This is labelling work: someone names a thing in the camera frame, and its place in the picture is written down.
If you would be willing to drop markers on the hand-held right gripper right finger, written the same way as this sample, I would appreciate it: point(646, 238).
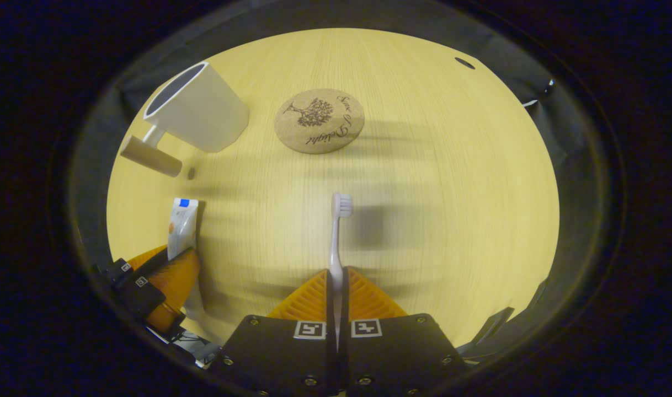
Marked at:
point(396, 358)

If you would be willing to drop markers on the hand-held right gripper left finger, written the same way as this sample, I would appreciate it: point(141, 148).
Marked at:
point(281, 358)

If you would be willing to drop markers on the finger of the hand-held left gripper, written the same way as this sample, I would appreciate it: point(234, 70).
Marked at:
point(118, 270)
point(173, 262)

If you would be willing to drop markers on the white toothpaste tube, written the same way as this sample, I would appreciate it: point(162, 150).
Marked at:
point(182, 226)

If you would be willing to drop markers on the white toothbrush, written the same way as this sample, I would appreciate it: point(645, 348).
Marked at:
point(336, 248)

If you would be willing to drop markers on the round cork coaster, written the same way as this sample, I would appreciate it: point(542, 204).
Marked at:
point(319, 127)

